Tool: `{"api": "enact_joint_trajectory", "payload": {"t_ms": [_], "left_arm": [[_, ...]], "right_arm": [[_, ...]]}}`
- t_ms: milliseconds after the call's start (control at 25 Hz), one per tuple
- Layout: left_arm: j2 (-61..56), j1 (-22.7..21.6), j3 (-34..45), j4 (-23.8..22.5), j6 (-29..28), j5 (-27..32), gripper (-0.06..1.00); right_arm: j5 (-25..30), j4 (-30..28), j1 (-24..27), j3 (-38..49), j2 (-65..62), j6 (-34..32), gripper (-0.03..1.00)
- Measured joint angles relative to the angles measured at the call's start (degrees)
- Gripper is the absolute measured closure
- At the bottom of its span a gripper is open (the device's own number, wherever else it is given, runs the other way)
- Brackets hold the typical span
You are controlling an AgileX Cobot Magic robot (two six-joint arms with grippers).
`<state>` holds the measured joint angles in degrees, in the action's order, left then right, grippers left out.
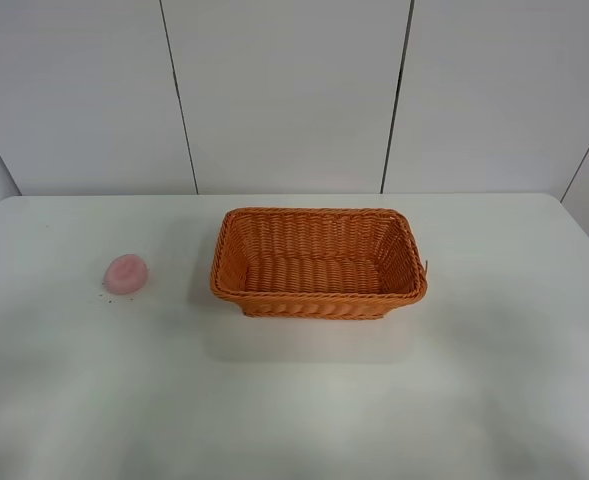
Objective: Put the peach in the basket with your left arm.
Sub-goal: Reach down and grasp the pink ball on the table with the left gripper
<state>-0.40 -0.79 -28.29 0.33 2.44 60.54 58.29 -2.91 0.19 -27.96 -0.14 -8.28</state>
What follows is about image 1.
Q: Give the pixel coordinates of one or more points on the pink peach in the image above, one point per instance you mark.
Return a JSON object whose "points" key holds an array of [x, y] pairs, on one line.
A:
{"points": [[125, 275]]}

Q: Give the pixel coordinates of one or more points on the orange wicker basket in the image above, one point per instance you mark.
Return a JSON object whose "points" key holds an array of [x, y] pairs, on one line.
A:
{"points": [[327, 263]]}

